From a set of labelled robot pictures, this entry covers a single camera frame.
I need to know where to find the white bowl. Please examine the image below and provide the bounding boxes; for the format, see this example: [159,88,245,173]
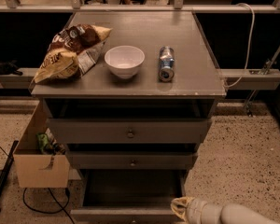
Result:
[105,46,145,79]

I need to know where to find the grey drawer cabinet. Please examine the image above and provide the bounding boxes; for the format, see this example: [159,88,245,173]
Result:
[30,10,227,173]

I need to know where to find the grey bottom drawer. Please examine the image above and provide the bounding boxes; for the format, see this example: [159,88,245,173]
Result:
[71,170,185,224]

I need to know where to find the green snack packet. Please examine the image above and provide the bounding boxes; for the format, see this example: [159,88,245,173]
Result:
[36,133,51,154]

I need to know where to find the metal railing frame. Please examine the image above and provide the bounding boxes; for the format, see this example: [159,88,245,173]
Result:
[0,0,280,13]

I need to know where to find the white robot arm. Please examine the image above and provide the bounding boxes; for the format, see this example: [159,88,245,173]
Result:
[171,196,278,224]

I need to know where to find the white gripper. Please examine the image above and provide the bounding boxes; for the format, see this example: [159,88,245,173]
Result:
[170,196,223,224]

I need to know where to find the black floor cable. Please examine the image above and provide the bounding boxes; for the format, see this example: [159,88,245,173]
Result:
[22,187,76,224]

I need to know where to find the cardboard box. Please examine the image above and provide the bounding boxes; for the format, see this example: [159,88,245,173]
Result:
[13,103,70,188]

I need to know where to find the yellow brown chip bag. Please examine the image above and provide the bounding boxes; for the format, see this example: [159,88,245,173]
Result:
[34,24,112,84]

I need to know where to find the white hanging cable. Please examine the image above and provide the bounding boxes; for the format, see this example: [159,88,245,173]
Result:
[222,2,256,90]

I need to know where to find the black object on ledge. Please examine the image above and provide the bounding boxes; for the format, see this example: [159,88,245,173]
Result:
[0,60,22,76]

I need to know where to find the blue silver soda can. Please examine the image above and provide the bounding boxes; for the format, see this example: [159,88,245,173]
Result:
[159,46,175,82]

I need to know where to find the grey top drawer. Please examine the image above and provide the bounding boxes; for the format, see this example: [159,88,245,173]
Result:
[47,119,212,144]

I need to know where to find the grey middle drawer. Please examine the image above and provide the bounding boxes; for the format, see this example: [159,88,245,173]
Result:
[66,143,197,170]

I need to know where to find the grey drawer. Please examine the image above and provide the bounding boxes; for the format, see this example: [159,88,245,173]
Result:
[47,119,212,144]
[66,143,197,170]
[71,170,185,224]

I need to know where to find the black bar on floor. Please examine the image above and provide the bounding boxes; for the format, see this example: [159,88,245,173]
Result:
[0,140,20,217]

